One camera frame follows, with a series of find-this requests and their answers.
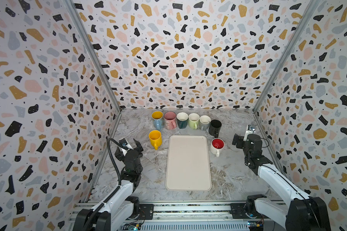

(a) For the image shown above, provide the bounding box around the dark green mug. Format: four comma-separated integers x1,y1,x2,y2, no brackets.
176,112,189,129

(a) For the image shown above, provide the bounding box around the grey mug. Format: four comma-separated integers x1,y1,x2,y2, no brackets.
199,115,211,131

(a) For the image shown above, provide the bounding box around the light green mug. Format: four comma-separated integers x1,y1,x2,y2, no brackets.
188,113,200,130

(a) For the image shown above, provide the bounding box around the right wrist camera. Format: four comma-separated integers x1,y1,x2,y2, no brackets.
243,125,256,141

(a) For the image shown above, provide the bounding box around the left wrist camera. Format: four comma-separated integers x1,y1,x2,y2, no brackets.
119,138,133,152

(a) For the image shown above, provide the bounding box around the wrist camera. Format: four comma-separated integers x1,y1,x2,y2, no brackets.
119,138,133,152
243,125,256,141

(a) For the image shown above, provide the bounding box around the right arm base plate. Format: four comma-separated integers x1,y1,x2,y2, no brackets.
230,202,263,219

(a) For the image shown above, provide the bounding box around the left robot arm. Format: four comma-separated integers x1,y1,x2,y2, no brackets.
72,138,144,231

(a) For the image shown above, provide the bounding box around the white mug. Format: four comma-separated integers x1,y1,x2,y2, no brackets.
210,138,225,157

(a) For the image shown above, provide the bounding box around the black mug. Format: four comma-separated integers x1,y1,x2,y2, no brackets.
209,119,222,138

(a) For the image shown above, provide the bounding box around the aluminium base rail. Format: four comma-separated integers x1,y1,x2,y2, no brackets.
66,200,313,231

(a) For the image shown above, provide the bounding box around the light blue yellow-inside mug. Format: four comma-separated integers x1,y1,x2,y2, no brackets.
151,111,163,131

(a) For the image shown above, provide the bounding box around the yellow mug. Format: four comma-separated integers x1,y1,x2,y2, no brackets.
148,130,163,150

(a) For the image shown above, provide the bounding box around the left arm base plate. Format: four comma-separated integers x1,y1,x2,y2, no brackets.
127,204,154,220

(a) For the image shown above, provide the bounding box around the cream plastic tray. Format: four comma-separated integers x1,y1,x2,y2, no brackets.
165,135,212,192

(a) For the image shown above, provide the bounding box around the pink patterned mug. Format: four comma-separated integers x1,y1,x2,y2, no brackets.
164,111,177,130

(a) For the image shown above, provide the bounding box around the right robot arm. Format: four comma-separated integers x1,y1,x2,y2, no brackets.
232,134,331,231

